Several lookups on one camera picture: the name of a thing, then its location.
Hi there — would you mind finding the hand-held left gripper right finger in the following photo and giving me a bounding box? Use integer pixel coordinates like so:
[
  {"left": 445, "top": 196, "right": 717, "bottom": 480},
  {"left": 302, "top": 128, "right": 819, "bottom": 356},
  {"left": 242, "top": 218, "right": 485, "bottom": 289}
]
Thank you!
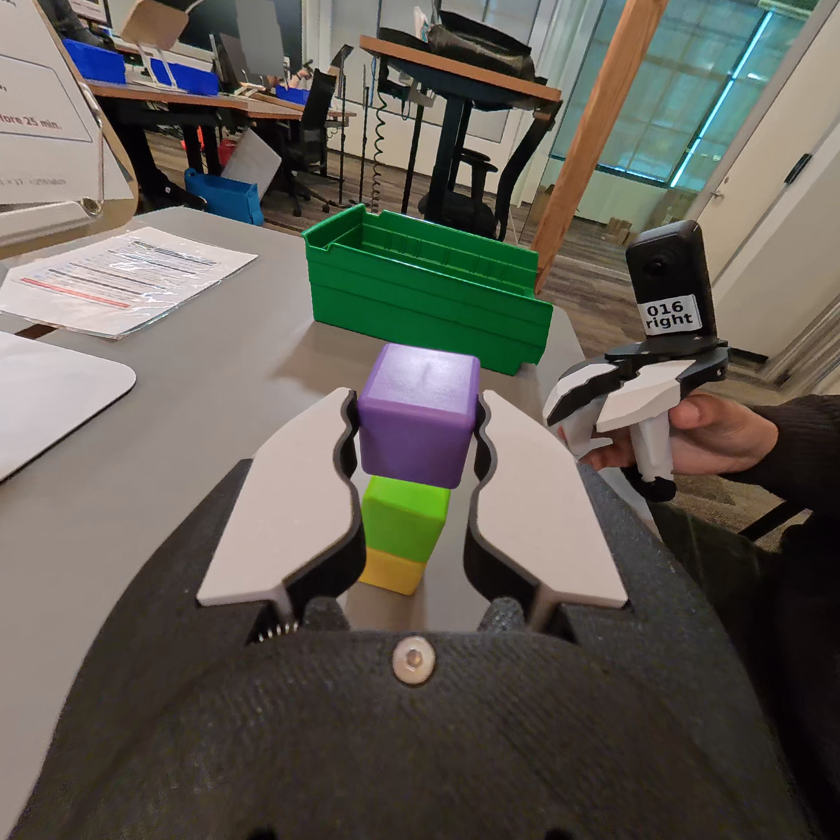
[{"left": 465, "top": 390, "right": 629, "bottom": 634}]

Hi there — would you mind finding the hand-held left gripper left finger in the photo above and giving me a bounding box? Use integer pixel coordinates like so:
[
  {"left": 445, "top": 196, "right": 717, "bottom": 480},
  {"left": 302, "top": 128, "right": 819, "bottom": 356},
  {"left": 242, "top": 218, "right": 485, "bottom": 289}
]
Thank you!
[{"left": 197, "top": 387, "right": 366, "bottom": 645}]

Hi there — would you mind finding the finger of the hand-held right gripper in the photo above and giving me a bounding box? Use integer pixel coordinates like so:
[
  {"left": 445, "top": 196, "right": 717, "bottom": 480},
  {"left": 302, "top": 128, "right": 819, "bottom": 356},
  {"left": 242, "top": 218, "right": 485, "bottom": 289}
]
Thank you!
[
  {"left": 545, "top": 360, "right": 624, "bottom": 460},
  {"left": 594, "top": 361, "right": 697, "bottom": 434}
]

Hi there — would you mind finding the lime green cube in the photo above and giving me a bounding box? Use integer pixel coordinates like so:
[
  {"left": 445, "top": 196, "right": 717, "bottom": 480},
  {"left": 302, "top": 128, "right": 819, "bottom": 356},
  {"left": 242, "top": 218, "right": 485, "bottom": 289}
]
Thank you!
[{"left": 362, "top": 476, "right": 451, "bottom": 564}]

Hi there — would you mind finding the yellow cube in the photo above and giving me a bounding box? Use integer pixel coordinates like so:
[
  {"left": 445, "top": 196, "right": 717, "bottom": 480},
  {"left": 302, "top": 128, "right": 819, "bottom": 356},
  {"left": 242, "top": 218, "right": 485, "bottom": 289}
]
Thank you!
[{"left": 357, "top": 548, "right": 427, "bottom": 596}]

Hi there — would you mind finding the purple cube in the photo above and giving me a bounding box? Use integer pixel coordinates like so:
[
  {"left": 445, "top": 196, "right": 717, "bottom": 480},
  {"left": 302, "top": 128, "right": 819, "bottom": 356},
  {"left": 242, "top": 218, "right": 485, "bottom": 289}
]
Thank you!
[{"left": 357, "top": 343, "right": 482, "bottom": 490}]

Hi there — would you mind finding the green plastic bin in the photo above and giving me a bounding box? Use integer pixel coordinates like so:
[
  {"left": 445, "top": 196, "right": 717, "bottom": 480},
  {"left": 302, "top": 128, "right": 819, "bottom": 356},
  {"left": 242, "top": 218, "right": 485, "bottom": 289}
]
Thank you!
[{"left": 302, "top": 203, "right": 554, "bottom": 376}]

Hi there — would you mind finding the person's right forearm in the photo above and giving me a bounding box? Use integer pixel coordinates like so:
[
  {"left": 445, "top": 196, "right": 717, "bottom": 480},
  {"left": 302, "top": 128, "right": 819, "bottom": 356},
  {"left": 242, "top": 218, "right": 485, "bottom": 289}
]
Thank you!
[{"left": 748, "top": 394, "right": 840, "bottom": 526}]

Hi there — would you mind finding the grey desk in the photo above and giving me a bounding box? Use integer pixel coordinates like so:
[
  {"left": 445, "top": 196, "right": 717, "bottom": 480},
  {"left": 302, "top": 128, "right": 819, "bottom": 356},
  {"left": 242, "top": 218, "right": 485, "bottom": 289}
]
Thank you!
[{"left": 0, "top": 209, "right": 657, "bottom": 828}]

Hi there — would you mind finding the wooden top standing desk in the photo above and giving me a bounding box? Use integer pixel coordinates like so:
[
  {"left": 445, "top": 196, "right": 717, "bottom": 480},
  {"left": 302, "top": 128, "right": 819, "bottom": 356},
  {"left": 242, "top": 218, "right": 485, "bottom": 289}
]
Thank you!
[{"left": 360, "top": 34, "right": 564, "bottom": 240}]

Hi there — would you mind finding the black task chair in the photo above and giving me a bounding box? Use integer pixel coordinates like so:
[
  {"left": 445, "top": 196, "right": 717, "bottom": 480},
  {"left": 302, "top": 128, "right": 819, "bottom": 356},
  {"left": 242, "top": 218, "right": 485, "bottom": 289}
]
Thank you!
[{"left": 282, "top": 66, "right": 339, "bottom": 217}]

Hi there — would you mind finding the long wooden background desk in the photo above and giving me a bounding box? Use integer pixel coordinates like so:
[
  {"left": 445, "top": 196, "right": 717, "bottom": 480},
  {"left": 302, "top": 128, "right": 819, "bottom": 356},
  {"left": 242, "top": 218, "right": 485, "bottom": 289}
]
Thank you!
[{"left": 85, "top": 79, "right": 355, "bottom": 198}]

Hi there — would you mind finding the white door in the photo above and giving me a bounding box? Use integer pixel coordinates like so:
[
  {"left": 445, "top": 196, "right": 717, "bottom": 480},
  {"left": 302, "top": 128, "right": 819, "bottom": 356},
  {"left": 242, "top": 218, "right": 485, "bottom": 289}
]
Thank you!
[{"left": 682, "top": 0, "right": 840, "bottom": 368}]

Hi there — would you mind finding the black office chair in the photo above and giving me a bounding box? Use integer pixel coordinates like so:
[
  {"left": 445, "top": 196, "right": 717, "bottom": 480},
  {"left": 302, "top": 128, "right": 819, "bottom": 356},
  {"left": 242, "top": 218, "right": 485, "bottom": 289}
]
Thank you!
[{"left": 419, "top": 147, "right": 501, "bottom": 240}]

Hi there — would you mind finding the person's dark clothing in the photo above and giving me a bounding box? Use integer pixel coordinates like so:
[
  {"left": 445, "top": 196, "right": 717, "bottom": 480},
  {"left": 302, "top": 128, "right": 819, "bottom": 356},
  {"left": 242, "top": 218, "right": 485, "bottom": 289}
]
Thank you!
[{"left": 646, "top": 499, "right": 840, "bottom": 840}]

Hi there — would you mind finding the laminated paper sheet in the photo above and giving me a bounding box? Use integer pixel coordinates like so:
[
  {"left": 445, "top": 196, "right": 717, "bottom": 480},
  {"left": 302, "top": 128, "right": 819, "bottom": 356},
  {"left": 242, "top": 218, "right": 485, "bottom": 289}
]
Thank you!
[{"left": 0, "top": 226, "right": 259, "bottom": 340}]

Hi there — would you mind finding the black bag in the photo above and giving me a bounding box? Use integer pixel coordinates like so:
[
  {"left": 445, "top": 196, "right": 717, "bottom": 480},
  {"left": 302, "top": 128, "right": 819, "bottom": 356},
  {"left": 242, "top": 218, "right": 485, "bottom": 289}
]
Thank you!
[{"left": 427, "top": 10, "right": 536, "bottom": 81}]

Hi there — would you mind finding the blue floor bin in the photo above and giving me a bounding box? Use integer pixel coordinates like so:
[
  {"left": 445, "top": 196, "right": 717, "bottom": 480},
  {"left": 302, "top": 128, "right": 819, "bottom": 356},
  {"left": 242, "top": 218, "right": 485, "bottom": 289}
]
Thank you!
[{"left": 185, "top": 167, "right": 265, "bottom": 227}]

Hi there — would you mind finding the grey panel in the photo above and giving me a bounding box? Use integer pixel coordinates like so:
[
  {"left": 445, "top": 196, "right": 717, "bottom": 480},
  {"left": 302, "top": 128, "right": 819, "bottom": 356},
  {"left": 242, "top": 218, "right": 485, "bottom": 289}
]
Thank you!
[{"left": 222, "top": 128, "right": 283, "bottom": 198}]

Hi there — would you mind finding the wooden stand board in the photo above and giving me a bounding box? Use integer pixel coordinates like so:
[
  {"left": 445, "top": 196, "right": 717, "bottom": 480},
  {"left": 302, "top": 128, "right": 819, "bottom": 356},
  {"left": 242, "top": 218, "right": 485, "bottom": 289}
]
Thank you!
[{"left": 0, "top": 0, "right": 140, "bottom": 260}]

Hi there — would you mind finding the blue background bin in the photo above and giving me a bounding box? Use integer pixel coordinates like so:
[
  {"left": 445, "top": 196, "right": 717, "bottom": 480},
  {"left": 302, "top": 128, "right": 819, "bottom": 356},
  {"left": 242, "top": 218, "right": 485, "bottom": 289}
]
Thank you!
[
  {"left": 63, "top": 38, "right": 127, "bottom": 85},
  {"left": 150, "top": 58, "right": 219, "bottom": 97}
]

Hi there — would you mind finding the background document stand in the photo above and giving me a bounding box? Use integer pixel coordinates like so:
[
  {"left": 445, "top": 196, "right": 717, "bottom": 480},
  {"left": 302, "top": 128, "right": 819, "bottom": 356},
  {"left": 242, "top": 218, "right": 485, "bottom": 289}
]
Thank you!
[{"left": 120, "top": 0, "right": 193, "bottom": 89}]

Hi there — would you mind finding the wooden post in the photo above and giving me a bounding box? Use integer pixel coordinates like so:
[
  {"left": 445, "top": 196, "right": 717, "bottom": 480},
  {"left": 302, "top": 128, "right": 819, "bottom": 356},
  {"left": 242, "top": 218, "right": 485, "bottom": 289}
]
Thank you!
[{"left": 532, "top": 0, "right": 670, "bottom": 294}]

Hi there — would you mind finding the black coiled cable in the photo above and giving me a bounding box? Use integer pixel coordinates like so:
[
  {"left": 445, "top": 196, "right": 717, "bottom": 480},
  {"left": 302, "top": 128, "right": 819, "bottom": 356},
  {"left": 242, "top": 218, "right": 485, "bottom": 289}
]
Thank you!
[{"left": 371, "top": 59, "right": 389, "bottom": 214}]

